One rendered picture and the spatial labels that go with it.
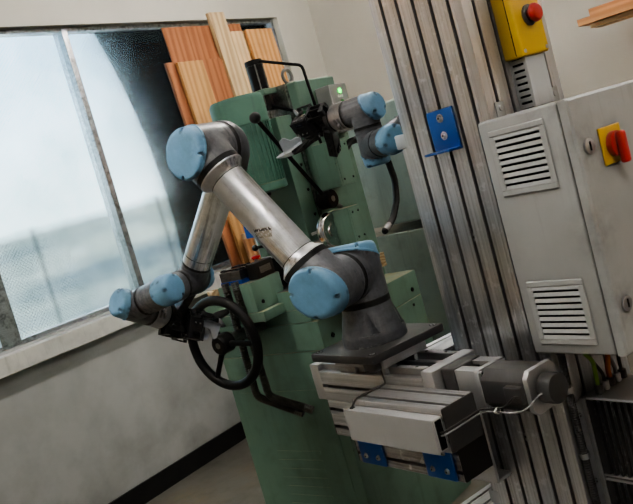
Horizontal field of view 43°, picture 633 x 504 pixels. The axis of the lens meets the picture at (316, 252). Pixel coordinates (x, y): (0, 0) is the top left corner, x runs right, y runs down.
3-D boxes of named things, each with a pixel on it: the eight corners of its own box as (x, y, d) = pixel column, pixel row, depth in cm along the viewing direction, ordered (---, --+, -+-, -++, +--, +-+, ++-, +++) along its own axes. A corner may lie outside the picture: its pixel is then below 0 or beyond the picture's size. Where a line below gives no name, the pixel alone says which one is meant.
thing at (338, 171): (323, 190, 264) (310, 146, 262) (338, 185, 271) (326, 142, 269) (343, 185, 258) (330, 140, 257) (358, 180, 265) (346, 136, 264)
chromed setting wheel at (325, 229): (320, 254, 258) (310, 217, 257) (342, 245, 267) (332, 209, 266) (327, 253, 256) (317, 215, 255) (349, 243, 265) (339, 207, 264)
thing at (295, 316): (218, 332, 261) (215, 321, 261) (260, 312, 277) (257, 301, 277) (312, 321, 236) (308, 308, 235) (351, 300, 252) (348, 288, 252)
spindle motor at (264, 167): (224, 204, 256) (196, 109, 253) (260, 194, 269) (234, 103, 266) (264, 194, 245) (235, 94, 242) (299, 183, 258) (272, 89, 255)
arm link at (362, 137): (373, 167, 209) (361, 126, 208) (360, 170, 220) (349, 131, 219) (400, 159, 211) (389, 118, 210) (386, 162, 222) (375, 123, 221)
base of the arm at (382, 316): (420, 327, 183) (409, 286, 182) (372, 350, 174) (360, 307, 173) (377, 327, 195) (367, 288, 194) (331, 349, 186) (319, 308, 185)
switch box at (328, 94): (326, 136, 270) (314, 89, 268) (343, 132, 277) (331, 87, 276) (341, 131, 266) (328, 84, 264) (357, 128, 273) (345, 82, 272)
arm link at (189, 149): (379, 280, 173) (216, 109, 185) (346, 299, 161) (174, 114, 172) (347, 314, 180) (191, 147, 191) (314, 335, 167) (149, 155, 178)
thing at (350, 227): (335, 247, 264) (325, 212, 263) (346, 242, 270) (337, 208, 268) (357, 243, 258) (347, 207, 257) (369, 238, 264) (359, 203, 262)
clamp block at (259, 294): (224, 317, 244) (216, 288, 243) (253, 303, 254) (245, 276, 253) (259, 312, 234) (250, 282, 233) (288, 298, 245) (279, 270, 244)
